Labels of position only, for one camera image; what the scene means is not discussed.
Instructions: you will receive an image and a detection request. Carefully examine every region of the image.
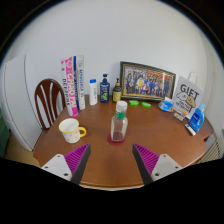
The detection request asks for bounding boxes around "tall pink white tube box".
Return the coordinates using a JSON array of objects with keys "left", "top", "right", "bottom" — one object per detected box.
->
[{"left": 60, "top": 56, "right": 80, "bottom": 118}]

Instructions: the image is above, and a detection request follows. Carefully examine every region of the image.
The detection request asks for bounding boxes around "dark wooden chair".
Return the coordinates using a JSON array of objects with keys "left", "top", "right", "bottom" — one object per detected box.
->
[{"left": 33, "top": 78, "right": 67, "bottom": 130}]

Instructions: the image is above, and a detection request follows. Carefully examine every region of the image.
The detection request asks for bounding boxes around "clear green-labelled plastic bottle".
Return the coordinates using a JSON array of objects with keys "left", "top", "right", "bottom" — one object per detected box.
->
[{"left": 110, "top": 100, "right": 129, "bottom": 143}]

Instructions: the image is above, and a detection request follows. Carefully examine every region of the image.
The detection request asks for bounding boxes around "white refrigerator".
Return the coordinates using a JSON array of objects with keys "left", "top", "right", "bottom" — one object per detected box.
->
[{"left": 0, "top": 54, "right": 43, "bottom": 153}]

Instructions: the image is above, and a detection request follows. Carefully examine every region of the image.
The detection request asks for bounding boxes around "framed group photo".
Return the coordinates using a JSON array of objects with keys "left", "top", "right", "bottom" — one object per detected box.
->
[{"left": 119, "top": 60, "right": 177, "bottom": 103}]

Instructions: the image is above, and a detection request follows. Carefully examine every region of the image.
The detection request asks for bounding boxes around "tall white blue-green tube box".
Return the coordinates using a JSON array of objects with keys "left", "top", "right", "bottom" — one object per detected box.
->
[{"left": 73, "top": 54, "right": 87, "bottom": 111}]

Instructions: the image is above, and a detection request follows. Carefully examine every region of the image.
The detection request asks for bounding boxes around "white blue-capped lotion bottle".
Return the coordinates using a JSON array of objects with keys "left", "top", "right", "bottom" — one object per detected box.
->
[{"left": 88, "top": 78, "right": 99, "bottom": 107}]

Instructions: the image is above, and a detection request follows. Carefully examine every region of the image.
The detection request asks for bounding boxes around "small white handheld device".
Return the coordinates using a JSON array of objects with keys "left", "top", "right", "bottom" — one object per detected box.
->
[{"left": 184, "top": 123, "right": 197, "bottom": 137}]

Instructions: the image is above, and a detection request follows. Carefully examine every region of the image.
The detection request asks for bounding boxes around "amber yellow-labelled pump bottle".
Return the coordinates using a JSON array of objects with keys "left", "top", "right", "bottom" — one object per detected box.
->
[{"left": 112, "top": 77, "right": 123, "bottom": 103}]

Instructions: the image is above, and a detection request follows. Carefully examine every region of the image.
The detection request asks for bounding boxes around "flat round red coaster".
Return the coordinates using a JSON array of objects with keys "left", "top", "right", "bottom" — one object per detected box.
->
[{"left": 106, "top": 133, "right": 126, "bottom": 147}]

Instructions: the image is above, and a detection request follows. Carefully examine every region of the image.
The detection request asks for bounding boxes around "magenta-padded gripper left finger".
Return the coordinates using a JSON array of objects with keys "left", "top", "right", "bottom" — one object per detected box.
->
[{"left": 40, "top": 143, "right": 92, "bottom": 186}]

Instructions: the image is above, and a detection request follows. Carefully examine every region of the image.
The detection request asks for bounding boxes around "small brown snack pack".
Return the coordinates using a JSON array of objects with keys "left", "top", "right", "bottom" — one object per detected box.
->
[{"left": 172, "top": 112, "right": 185, "bottom": 122}]

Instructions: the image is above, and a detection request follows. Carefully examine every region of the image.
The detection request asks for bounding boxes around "white mug with yellow handle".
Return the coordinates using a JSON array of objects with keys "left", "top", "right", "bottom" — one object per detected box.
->
[{"left": 58, "top": 117, "right": 87, "bottom": 145}]

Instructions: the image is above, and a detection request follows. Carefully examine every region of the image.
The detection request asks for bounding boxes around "blue detergent bottle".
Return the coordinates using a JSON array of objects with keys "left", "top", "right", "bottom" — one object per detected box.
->
[{"left": 188, "top": 102, "right": 206, "bottom": 133}]

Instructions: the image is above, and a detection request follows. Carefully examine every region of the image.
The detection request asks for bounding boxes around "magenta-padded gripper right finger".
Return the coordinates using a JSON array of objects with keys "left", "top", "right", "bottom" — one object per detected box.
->
[{"left": 132, "top": 143, "right": 184, "bottom": 186}]

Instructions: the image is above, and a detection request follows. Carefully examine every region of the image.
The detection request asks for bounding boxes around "white printed paper bag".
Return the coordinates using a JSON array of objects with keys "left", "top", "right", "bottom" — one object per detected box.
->
[{"left": 172, "top": 71, "right": 205, "bottom": 120}]

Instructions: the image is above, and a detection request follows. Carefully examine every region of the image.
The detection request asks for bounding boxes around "dark blue pump bottle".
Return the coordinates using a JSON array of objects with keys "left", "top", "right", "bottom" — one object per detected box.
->
[{"left": 99, "top": 73, "right": 111, "bottom": 104}]

